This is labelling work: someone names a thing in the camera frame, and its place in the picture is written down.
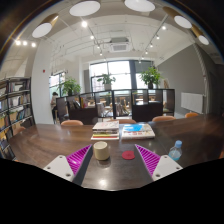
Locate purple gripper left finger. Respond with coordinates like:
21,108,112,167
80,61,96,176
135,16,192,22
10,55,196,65
43,144,94,187

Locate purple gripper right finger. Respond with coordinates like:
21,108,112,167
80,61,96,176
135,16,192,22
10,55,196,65
134,143,184,182

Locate clear plastic water bottle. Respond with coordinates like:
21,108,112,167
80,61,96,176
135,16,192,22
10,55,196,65
168,140,182,161

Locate red round coaster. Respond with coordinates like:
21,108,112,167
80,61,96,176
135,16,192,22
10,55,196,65
122,150,135,160

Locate blue cover magazine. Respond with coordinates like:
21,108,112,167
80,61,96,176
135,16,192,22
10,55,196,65
121,123,155,139

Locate stack of books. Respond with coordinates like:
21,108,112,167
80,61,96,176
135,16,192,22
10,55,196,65
91,121,119,140

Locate orange chair back left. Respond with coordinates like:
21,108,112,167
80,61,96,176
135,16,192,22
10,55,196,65
61,120,83,126

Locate orange chair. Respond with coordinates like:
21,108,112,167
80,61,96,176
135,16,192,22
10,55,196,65
13,126,26,135
110,119,137,124
61,120,83,126
185,112,199,118
152,116,176,122

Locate orange chair back right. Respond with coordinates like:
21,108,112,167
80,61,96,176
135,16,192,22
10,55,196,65
152,116,176,122

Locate orange chair back middle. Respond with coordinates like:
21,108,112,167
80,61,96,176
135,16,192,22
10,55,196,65
110,119,137,124

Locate black open shelf divider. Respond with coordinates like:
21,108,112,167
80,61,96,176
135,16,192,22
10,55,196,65
56,89,175,125

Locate orange chair far right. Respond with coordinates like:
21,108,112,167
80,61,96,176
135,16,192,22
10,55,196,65
185,112,199,118

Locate seated person in background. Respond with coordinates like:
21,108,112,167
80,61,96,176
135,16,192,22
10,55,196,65
50,92,58,123

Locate orange chair far left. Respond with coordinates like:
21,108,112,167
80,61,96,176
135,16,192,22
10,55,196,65
13,126,26,135

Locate left potted green plant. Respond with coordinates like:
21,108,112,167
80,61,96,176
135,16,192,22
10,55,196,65
60,77,81,96

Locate potted green plant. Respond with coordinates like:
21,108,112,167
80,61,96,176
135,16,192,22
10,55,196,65
60,77,81,96
97,74,116,90
140,66,161,89

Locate right potted green plant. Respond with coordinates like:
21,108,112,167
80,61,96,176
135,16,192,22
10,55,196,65
140,66,161,89

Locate middle potted green plant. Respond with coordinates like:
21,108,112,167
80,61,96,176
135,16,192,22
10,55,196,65
97,74,116,90

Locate dark bookshelf with books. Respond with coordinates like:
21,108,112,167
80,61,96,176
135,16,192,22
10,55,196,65
0,77,35,160

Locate ceiling air conditioner unit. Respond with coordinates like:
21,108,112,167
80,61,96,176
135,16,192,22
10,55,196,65
109,37,129,52

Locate round pendant lamp far right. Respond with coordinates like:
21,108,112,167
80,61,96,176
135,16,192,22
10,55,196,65
191,24,209,45

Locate round pendant lamp left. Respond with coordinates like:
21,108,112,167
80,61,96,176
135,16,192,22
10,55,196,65
32,13,59,38

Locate round pendant lamp centre-left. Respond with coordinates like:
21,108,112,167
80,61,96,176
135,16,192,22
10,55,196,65
69,0,101,16

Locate round pendant lamp centre-right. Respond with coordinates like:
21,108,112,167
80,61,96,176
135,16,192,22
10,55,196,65
124,0,155,12

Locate white wall radiator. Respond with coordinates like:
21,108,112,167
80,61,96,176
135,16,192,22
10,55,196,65
181,92,203,114

